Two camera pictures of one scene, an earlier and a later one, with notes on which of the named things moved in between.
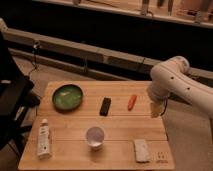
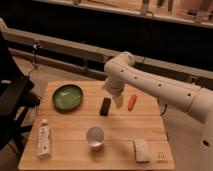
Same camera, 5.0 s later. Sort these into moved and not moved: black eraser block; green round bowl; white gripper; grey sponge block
Moved: white gripper
Not moved: grey sponge block; black eraser block; green round bowl
